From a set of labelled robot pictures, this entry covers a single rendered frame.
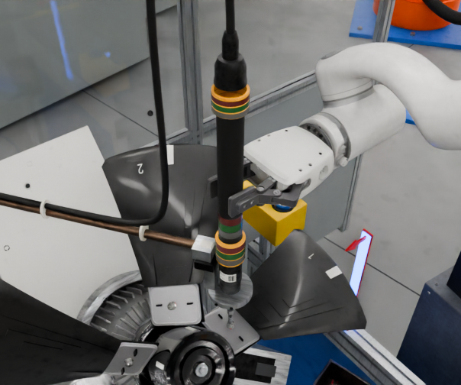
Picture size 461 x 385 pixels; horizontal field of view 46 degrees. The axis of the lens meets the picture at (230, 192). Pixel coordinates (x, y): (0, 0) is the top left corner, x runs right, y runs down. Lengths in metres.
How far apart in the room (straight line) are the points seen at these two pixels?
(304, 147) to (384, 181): 2.36
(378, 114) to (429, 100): 0.12
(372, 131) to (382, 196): 2.20
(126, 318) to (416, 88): 0.60
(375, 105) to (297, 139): 0.13
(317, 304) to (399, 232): 1.86
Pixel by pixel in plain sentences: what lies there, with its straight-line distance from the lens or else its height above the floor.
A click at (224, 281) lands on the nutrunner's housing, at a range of 0.82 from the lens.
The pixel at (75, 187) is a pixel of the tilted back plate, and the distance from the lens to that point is 1.07.
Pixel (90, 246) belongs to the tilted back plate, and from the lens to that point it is 1.08.
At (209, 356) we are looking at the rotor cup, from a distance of 0.87.
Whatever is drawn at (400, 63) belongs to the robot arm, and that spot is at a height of 1.63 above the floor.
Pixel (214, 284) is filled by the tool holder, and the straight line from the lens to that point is 0.84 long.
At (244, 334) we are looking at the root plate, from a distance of 0.95.
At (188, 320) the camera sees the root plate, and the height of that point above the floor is 1.24.
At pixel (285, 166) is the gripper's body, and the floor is 1.52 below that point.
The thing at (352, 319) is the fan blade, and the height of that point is 1.14.
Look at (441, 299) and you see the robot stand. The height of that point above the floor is 0.93.
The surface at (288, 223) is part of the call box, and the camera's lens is 1.32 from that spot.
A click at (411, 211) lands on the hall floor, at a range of 2.97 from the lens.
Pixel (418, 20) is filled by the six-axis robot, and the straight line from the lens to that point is 4.60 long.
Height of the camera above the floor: 1.98
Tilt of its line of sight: 43 degrees down
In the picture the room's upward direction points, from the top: straight up
